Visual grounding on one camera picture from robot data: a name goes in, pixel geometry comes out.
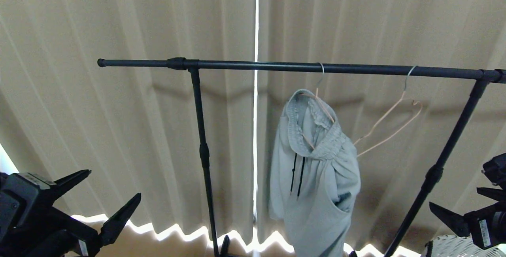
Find pale grey shorts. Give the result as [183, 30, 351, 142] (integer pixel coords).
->
[269, 89, 361, 257]

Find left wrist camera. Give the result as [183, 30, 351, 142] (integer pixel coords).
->
[0, 172, 56, 246]

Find pink clothes hanger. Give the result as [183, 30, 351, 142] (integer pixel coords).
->
[300, 62, 336, 151]
[353, 66, 423, 158]

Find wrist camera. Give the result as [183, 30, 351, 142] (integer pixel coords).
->
[481, 153, 506, 189]
[0, 172, 56, 246]

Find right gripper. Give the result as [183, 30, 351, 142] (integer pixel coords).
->
[429, 187, 506, 250]

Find white laundry basket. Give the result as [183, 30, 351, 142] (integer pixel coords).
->
[421, 235, 506, 257]

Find beige curtain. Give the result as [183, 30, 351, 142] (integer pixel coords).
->
[0, 0, 506, 254]

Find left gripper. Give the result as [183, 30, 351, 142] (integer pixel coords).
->
[23, 169, 142, 257]

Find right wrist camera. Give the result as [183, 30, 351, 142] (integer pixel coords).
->
[481, 153, 506, 189]

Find black clothes rack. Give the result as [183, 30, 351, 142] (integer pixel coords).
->
[97, 57, 506, 257]

